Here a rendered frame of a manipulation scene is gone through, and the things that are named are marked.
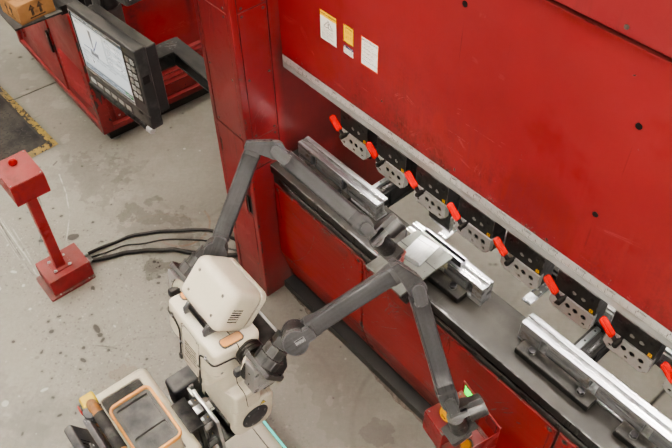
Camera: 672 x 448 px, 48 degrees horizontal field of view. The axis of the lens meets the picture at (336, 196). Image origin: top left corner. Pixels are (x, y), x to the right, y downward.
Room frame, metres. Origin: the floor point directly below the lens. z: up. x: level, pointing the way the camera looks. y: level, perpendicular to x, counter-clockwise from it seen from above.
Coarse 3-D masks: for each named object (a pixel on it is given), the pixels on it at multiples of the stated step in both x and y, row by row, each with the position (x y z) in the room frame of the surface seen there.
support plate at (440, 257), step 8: (416, 232) 1.84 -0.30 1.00; (408, 240) 1.80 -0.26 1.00; (440, 248) 1.76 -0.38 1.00; (432, 256) 1.72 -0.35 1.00; (440, 256) 1.72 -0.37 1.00; (448, 256) 1.72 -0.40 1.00; (368, 264) 1.69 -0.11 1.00; (376, 264) 1.69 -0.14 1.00; (384, 264) 1.69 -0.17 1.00; (408, 264) 1.69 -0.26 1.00; (424, 264) 1.68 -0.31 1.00; (432, 264) 1.68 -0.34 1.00; (440, 264) 1.68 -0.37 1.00; (424, 272) 1.65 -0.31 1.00; (432, 272) 1.65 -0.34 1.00; (392, 288) 1.58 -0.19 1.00; (400, 288) 1.58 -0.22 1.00; (400, 296) 1.55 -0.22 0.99
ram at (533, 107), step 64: (320, 0) 2.23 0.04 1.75; (384, 0) 1.99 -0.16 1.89; (448, 0) 1.80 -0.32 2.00; (512, 0) 1.64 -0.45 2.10; (320, 64) 2.24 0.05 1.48; (384, 64) 1.99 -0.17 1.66; (448, 64) 1.78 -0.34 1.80; (512, 64) 1.61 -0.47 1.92; (576, 64) 1.48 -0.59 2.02; (640, 64) 1.36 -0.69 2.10; (448, 128) 1.76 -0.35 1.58; (512, 128) 1.58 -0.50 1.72; (576, 128) 1.44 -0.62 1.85; (640, 128) 1.32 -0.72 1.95; (512, 192) 1.55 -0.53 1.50; (576, 192) 1.40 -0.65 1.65; (640, 192) 1.28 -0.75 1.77; (576, 256) 1.36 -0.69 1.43; (640, 256) 1.23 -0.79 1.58; (640, 320) 1.18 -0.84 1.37
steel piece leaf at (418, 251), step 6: (420, 240) 1.80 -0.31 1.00; (414, 246) 1.77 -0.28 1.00; (420, 246) 1.77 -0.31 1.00; (426, 246) 1.77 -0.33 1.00; (408, 252) 1.74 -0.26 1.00; (414, 252) 1.74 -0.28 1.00; (420, 252) 1.74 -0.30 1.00; (426, 252) 1.74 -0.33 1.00; (432, 252) 1.74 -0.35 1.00; (408, 258) 1.70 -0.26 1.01; (414, 258) 1.71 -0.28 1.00; (420, 258) 1.71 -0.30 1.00; (426, 258) 1.71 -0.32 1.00; (414, 264) 1.68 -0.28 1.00; (420, 264) 1.68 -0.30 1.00
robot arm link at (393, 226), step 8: (392, 216) 1.65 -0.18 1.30; (368, 224) 1.62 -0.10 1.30; (376, 224) 1.66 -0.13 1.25; (384, 224) 1.63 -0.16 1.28; (392, 224) 1.63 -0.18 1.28; (400, 224) 1.63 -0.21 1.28; (368, 232) 1.60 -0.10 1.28; (376, 232) 1.60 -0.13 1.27; (392, 232) 1.61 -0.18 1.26; (400, 232) 1.62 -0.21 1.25
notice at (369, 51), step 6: (366, 42) 2.05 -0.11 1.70; (372, 42) 2.03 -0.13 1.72; (366, 48) 2.05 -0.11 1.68; (372, 48) 2.03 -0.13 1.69; (378, 48) 2.01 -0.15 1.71; (366, 54) 2.05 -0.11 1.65; (372, 54) 2.03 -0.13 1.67; (366, 60) 2.05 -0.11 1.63; (372, 60) 2.03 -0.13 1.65; (366, 66) 2.05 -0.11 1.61; (372, 66) 2.03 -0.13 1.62
